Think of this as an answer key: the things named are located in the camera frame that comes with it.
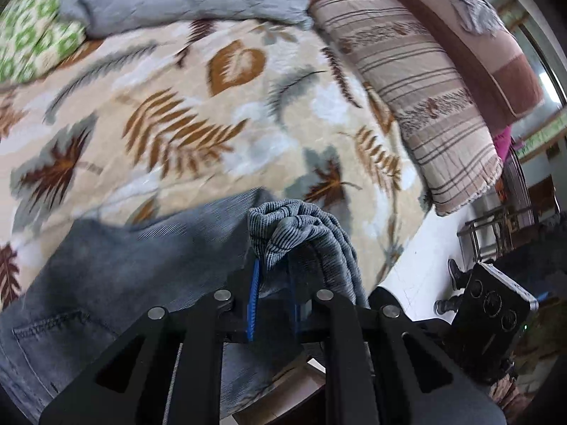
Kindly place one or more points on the blue denim pants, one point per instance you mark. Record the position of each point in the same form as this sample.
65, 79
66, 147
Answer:
110, 274

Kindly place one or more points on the green patterned quilt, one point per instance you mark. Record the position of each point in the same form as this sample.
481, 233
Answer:
31, 31

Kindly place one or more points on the pink cloth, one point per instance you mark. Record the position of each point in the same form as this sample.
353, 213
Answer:
504, 141

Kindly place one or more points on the metal rack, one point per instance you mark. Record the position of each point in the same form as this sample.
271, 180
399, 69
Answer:
491, 230

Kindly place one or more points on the leaf print blanket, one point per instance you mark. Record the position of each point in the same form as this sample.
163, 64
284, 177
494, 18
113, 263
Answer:
288, 141

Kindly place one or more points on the window with white frame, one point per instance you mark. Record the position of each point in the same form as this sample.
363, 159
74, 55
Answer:
545, 97

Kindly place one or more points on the striped beige pillow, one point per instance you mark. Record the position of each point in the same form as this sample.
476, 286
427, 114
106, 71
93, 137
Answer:
421, 97

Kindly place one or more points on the black shoe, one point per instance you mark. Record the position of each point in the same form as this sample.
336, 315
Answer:
447, 306
458, 274

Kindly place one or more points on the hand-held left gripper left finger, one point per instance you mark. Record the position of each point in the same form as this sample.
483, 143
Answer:
254, 305

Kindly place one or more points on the grey cloth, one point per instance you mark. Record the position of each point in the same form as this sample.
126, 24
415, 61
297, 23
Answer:
474, 4

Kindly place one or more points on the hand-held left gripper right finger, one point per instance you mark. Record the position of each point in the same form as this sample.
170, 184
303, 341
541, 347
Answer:
296, 310

